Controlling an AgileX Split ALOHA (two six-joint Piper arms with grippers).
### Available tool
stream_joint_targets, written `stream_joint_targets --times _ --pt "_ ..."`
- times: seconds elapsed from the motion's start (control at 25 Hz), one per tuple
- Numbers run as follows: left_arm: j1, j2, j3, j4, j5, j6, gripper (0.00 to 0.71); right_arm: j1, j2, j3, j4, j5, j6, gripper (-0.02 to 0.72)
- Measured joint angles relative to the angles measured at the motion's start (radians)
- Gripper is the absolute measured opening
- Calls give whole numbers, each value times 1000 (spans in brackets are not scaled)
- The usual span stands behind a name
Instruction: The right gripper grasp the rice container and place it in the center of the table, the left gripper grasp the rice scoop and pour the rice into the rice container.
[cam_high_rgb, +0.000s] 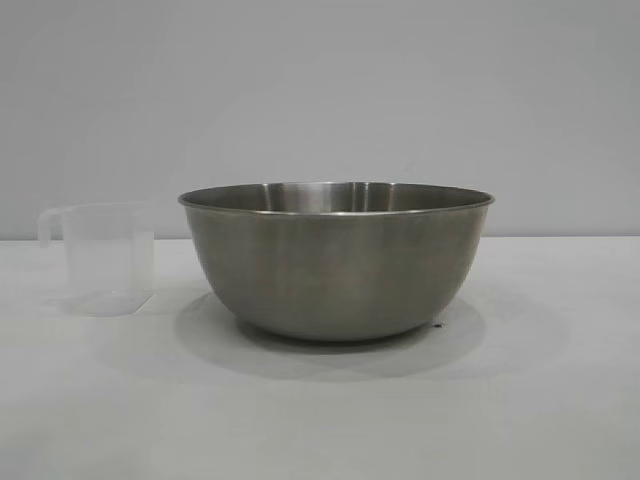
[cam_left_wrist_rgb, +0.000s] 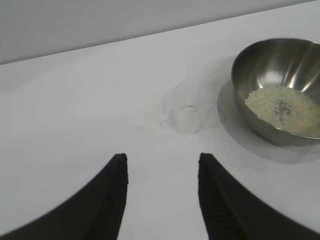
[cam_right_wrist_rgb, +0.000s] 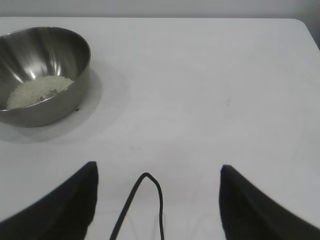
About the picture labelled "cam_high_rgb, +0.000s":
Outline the stainless steel mixing bowl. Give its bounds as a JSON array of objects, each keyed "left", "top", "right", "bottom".
[{"left": 176, "top": 180, "right": 497, "bottom": 343}]

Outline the clear plastic measuring cup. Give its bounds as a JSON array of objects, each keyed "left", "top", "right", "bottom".
[{"left": 39, "top": 201, "right": 156, "bottom": 318}]

